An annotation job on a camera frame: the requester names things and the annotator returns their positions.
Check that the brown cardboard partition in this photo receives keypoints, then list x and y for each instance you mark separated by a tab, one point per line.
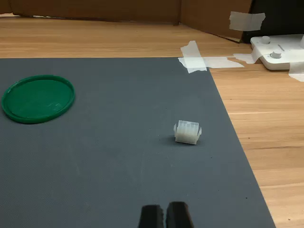
95	8

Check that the small white bracket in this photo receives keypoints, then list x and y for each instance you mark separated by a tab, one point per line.
278	59

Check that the round green lid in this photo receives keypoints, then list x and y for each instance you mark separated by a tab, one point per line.
38	99

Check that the black panel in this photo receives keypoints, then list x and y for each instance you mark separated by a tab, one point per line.
282	16

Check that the dark grey mat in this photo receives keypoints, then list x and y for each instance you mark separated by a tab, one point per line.
118	154

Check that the white masking tape strip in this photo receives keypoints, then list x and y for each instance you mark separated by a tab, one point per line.
247	21
297	71
193	60
251	57

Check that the small white plastic terminal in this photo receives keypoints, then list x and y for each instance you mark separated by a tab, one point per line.
187	133

